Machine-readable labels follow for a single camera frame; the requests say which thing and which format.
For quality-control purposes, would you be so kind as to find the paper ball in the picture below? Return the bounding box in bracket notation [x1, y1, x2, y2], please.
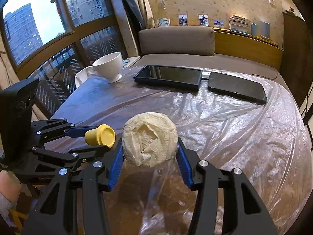
[122, 112, 178, 168]

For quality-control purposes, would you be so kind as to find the clear plastic table cover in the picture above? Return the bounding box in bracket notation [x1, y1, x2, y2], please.
[53, 67, 312, 234]

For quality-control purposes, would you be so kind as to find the white teacup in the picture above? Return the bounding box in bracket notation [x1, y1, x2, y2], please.
[92, 52, 122, 83]

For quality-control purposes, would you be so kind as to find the black tablet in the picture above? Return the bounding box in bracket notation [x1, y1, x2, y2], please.
[134, 65, 203, 91]

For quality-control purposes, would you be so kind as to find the grey sofa cushion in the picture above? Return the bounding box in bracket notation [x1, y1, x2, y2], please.
[139, 26, 215, 56]

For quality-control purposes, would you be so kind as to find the dark wooden cabinet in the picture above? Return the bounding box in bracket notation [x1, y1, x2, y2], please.
[280, 12, 312, 107]

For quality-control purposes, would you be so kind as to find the beige curtain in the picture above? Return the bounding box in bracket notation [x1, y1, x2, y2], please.
[137, 0, 156, 29]

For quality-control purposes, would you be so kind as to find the wooden shelf ledge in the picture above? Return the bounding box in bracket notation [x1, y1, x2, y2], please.
[213, 28, 283, 70]

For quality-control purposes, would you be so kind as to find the grey cylinder speaker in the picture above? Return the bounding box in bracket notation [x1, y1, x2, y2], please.
[260, 21, 271, 39]

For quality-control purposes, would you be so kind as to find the light blue cup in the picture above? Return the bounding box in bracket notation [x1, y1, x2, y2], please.
[250, 23, 258, 36]

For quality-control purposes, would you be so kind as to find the stack of books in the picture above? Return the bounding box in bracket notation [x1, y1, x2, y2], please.
[229, 15, 251, 34]

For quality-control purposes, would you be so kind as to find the photo on wall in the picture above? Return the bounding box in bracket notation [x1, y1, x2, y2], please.
[213, 20, 224, 28]
[198, 14, 210, 27]
[179, 14, 188, 26]
[157, 18, 171, 28]

